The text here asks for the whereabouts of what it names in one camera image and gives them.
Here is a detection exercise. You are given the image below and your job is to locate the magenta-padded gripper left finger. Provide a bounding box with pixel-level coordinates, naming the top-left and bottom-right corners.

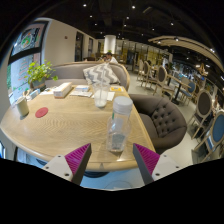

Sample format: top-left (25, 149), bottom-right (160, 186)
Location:
top-left (42, 143), bottom-right (93, 186)

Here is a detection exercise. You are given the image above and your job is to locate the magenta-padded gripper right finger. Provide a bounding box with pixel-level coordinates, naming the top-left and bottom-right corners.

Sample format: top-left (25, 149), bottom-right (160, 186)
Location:
top-left (132, 143), bottom-right (184, 186)

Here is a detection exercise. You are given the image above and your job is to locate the clear white-capped plastic bottle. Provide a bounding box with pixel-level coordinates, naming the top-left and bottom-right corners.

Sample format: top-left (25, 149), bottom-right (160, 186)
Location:
top-left (105, 95), bottom-right (134, 154)

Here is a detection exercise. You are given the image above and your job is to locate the grey tufted armchair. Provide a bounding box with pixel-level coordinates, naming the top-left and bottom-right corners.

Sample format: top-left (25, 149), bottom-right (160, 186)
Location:
top-left (128, 93), bottom-right (188, 155)

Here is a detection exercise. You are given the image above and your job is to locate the flat round red coaster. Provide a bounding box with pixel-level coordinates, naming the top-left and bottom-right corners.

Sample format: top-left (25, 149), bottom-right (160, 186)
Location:
top-left (34, 106), bottom-right (49, 119)

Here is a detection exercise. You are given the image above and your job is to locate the white paper sheet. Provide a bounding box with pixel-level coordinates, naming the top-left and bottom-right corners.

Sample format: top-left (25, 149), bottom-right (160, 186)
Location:
top-left (69, 90), bottom-right (93, 99)

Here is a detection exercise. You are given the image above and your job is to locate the clear plastic cup with straw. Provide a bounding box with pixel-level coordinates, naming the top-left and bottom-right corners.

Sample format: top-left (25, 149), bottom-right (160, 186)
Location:
top-left (92, 68), bottom-right (111, 109)

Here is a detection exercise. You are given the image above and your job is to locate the white and orange tissue box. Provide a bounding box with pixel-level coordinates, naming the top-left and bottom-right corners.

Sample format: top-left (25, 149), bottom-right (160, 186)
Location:
top-left (52, 81), bottom-right (73, 99)

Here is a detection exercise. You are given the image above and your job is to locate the blue and white booklet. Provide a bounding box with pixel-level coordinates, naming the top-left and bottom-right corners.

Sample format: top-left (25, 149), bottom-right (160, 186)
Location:
top-left (74, 84), bottom-right (91, 93)

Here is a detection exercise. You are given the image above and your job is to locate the pale green ceramic mug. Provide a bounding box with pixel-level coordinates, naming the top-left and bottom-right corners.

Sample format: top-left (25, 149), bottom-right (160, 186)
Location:
top-left (15, 95), bottom-right (30, 118)

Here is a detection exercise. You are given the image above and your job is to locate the blue tissue pack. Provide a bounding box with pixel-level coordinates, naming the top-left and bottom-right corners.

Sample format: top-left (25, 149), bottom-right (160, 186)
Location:
top-left (28, 89), bottom-right (41, 100)

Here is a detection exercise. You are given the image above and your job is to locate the yellow card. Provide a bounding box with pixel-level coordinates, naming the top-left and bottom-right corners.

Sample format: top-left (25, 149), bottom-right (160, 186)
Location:
top-left (109, 85), bottom-right (125, 93)

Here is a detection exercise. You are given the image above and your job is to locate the grey white chevron cushion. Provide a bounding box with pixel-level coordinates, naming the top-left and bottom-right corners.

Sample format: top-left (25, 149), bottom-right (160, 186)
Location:
top-left (82, 62), bottom-right (120, 86)

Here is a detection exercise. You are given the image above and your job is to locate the green potted plant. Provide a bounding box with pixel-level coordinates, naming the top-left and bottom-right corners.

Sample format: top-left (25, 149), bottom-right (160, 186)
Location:
top-left (24, 59), bottom-right (59, 91)

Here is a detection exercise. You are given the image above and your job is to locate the person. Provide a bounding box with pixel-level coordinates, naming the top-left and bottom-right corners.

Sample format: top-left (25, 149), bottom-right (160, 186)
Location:
top-left (101, 51), bottom-right (119, 65)

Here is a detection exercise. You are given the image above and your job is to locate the colourful window poster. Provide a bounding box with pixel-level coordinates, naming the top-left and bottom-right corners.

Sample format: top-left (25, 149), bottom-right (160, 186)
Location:
top-left (11, 22), bottom-right (48, 56)

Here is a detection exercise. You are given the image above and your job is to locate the group of ceiling lights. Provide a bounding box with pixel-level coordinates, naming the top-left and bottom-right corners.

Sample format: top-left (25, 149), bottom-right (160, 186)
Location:
top-left (81, 1), bottom-right (218, 54)

